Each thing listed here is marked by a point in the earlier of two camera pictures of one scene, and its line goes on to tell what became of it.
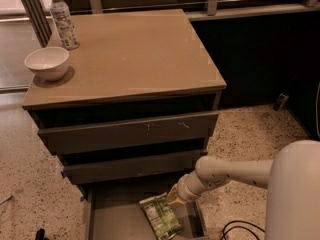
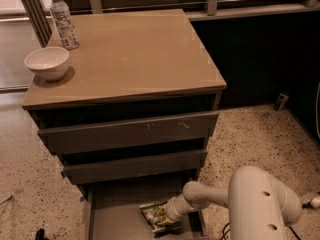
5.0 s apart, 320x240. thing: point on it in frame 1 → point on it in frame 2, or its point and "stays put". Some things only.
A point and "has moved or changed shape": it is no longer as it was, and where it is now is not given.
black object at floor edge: x=40 y=234 stays put
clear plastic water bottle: x=66 y=29 stays put
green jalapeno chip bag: x=161 y=216 has moved or changed shape
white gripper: x=182 y=187 → x=172 y=209
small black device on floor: x=280 y=100 stays put
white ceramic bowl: x=49 y=63 stays put
